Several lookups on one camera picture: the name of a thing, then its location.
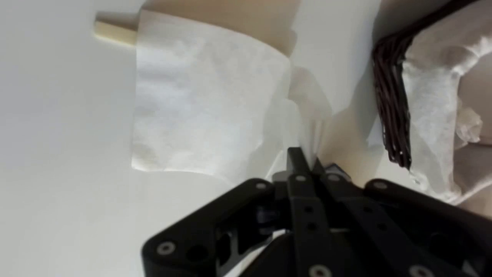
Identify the white paper towel sheet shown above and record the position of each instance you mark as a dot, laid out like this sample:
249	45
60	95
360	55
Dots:
204	102

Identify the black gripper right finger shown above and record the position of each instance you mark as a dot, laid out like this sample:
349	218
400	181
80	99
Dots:
389	225

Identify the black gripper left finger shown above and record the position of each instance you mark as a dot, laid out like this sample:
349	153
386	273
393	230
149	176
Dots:
301	205

